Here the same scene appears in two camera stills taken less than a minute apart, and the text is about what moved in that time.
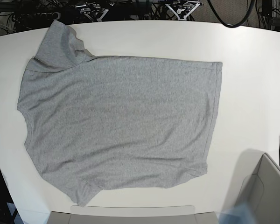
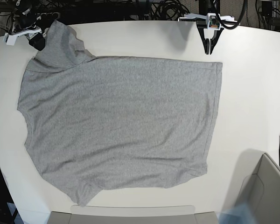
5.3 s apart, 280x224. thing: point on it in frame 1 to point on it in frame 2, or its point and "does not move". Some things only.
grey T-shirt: [98, 122] does not move
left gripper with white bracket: [93, 10] to [27, 25]
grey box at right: [266, 193] does not move
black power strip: [38, 16] does not move
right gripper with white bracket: [182, 9] to [211, 21]
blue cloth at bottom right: [240, 214] does not move
